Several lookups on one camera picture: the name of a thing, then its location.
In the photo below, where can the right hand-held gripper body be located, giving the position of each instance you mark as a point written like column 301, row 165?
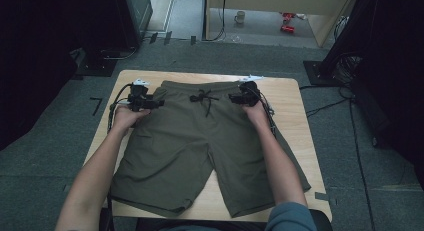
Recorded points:
column 250, row 92

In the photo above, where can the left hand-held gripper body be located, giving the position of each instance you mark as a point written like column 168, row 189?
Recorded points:
column 138, row 97

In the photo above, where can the olive green shorts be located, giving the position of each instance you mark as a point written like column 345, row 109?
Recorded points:
column 186, row 147

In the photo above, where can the person's right hand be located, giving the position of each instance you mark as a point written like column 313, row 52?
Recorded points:
column 256, row 114

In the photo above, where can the person's left hand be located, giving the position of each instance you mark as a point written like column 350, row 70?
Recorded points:
column 128, row 119

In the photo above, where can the black stand base with tube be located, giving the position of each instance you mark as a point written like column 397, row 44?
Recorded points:
column 100, row 64

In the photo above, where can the black flat stand base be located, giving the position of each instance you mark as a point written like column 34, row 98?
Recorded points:
column 316, row 74

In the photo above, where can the small red object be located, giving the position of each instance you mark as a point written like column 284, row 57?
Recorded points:
column 287, row 29
column 287, row 16

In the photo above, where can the beige mug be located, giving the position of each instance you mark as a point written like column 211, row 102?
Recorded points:
column 240, row 17

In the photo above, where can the grey-blue shirt sleeve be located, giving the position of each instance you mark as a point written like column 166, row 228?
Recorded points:
column 291, row 217

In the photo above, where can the person's dark lap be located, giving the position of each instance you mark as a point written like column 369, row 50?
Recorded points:
column 200, row 226

